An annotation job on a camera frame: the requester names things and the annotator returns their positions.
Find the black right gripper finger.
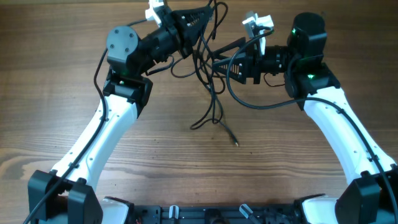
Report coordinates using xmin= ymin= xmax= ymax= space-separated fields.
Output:
xmin=213 ymin=51 xmax=261 ymax=84
xmin=213 ymin=37 xmax=246 ymax=60

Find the thick black HDMI cable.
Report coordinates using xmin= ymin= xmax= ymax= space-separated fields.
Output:
xmin=170 ymin=0 xmax=229 ymax=131

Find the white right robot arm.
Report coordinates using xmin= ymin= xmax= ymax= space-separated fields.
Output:
xmin=213 ymin=12 xmax=397 ymax=223

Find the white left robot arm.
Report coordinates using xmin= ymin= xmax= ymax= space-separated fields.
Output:
xmin=25 ymin=2 xmax=213 ymax=223

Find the black right camera cable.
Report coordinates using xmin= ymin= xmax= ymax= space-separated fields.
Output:
xmin=226 ymin=26 xmax=398 ymax=218

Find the black camera cable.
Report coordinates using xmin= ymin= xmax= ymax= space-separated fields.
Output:
xmin=23 ymin=18 xmax=149 ymax=224
xmin=226 ymin=26 xmax=398 ymax=218

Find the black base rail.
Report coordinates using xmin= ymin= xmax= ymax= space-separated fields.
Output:
xmin=93 ymin=192 xmax=340 ymax=224

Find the black left camera cable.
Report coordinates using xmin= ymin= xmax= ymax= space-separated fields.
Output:
xmin=23 ymin=18 xmax=149 ymax=224

